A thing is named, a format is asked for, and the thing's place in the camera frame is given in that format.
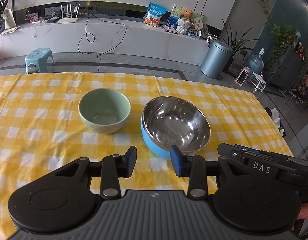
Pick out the blue steel bowl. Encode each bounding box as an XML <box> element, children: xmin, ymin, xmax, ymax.
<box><xmin>140</xmin><ymin>96</ymin><xmax>211</xmax><ymax>159</ymax></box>

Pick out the green ceramic bowl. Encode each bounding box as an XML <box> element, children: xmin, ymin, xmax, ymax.
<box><xmin>78</xmin><ymin>88</ymin><xmax>131</xmax><ymax>134</ymax></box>

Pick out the person's right hand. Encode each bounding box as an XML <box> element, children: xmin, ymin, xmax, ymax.
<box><xmin>297</xmin><ymin>202</ymin><xmax>308</xmax><ymax>220</ymax></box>

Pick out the yellow checkered tablecloth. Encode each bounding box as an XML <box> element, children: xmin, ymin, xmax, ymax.
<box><xmin>0</xmin><ymin>71</ymin><xmax>294</xmax><ymax>240</ymax></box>

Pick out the small white round stool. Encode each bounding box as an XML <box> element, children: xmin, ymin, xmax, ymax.
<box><xmin>249</xmin><ymin>72</ymin><xmax>266</xmax><ymax>95</ymax></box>

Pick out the pink small heater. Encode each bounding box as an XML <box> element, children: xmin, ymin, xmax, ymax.
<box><xmin>235</xmin><ymin>66</ymin><xmax>250</xmax><ymax>86</ymax></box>

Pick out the grey metal trash can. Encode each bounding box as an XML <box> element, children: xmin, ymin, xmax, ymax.
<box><xmin>200</xmin><ymin>40</ymin><xmax>233</xmax><ymax>79</ymax></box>

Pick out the water jug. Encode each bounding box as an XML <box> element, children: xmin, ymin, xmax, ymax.
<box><xmin>245</xmin><ymin>48</ymin><xmax>265</xmax><ymax>77</ymax></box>

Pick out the potted plant by trash can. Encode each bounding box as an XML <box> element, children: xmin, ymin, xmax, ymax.
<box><xmin>221</xmin><ymin>19</ymin><xmax>257</xmax><ymax>73</ymax></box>

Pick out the white marble tv cabinet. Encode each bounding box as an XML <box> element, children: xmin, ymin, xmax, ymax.
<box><xmin>0</xmin><ymin>16</ymin><xmax>209</xmax><ymax>65</ymax></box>

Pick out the light blue plastic stool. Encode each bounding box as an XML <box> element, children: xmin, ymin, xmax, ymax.
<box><xmin>25</xmin><ymin>48</ymin><xmax>55</xmax><ymax>74</ymax></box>

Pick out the climbing green vine plant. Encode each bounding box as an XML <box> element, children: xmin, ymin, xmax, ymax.
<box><xmin>254</xmin><ymin>0</ymin><xmax>302</xmax><ymax>75</ymax></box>

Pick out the teddy bear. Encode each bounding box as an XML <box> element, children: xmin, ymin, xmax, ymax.
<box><xmin>178</xmin><ymin>8</ymin><xmax>194</xmax><ymax>22</ymax></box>

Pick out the white wifi router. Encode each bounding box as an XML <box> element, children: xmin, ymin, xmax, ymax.
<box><xmin>57</xmin><ymin>3</ymin><xmax>80</xmax><ymax>24</ymax></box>

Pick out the blue snack bag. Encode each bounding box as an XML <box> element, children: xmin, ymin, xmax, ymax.
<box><xmin>143</xmin><ymin>2</ymin><xmax>167</xmax><ymax>27</ymax></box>

